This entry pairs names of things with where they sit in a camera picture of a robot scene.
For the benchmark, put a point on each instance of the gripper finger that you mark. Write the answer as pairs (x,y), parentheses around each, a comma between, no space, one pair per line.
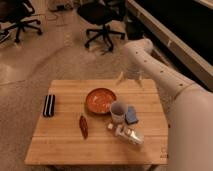
(140,82)
(120,78)

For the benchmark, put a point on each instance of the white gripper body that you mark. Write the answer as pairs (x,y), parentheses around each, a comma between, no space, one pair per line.
(133,74)

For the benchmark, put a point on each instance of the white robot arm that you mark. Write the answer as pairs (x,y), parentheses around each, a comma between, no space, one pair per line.
(190,133)

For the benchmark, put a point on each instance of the white plastic cup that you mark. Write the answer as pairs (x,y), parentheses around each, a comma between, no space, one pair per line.
(118,111)

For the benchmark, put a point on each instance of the orange bowl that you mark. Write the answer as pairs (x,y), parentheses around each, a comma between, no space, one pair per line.
(99,100)

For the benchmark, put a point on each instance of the blue sponge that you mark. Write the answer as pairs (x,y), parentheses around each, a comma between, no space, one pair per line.
(131,117)

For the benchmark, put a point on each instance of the small white cube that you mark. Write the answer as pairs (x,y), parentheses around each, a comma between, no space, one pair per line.
(110,126)

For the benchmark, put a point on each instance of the long bench cabinet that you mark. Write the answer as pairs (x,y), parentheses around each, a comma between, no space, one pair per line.
(185,29)

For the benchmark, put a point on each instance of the black office chair centre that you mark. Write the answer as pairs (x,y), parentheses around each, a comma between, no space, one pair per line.
(100,14)

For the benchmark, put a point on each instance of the black striped eraser block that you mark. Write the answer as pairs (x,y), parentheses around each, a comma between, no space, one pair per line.
(48,110)

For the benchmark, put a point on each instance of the wooden table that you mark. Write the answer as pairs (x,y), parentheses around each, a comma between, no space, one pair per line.
(58,140)

